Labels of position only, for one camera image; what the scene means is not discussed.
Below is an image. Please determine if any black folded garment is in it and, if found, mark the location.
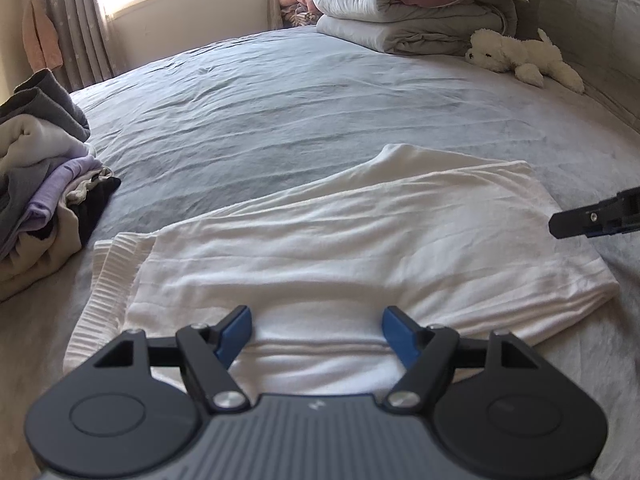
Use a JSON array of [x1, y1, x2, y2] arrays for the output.
[[66, 174, 122, 247]]

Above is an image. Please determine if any grey bed sheet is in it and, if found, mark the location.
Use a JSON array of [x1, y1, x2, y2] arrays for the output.
[[1, 27, 639, 479]]

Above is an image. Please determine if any light grey folded garment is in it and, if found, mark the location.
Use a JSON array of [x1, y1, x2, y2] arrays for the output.
[[0, 114, 91, 174]]

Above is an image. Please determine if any pink clothes pile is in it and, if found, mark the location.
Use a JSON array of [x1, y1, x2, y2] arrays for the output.
[[279, 0, 322, 27]]

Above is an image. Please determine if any grey folded garment middle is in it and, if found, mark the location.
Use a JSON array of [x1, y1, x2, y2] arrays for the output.
[[1, 157, 62, 258]]

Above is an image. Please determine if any beige folded garment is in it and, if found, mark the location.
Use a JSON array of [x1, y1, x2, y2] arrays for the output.
[[1, 166, 116, 300]]

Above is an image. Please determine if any dark grey folded garment top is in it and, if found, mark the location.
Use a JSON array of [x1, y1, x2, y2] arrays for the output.
[[0, 68, 90, 142]]

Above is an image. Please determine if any pink hanging jacket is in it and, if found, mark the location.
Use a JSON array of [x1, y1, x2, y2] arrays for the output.
[[22, 0, 63, 73]]

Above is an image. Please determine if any grey patterned curtain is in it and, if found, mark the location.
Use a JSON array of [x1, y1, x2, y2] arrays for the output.
[[39, 0, 122, 91]]

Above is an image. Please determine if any white t-shirt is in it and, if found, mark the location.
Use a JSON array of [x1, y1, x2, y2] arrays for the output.
[[63, 144, 620, 396]]

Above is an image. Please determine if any white plush dog toy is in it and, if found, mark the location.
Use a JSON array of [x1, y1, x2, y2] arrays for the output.
[[465, 28, 585, 94]]

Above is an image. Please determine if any grey padded headboard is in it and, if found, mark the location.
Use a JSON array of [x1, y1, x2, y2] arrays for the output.
[[516, 0, 640, 129]]

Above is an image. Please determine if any lavender folded garment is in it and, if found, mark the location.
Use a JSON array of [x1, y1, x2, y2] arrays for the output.
[[17, 155, 102, 233]]

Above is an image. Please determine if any folded grey duvet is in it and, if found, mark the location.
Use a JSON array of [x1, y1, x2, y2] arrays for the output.
[[314, 0, 521, 55]]

